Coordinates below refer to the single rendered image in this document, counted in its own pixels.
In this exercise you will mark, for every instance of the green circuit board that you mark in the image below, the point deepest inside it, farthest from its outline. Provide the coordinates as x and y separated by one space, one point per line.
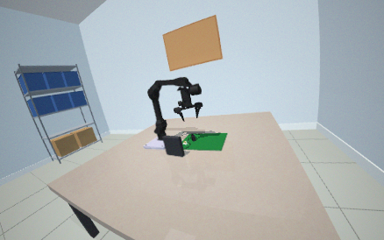
205 142

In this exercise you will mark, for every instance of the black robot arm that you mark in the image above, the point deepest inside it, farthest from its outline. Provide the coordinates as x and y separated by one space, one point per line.
154 94

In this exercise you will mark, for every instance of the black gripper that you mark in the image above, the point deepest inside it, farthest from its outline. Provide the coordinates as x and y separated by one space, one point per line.
187 104

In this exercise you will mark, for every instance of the black cooling fan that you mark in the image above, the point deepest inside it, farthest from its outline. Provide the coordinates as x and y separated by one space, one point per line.
173 145

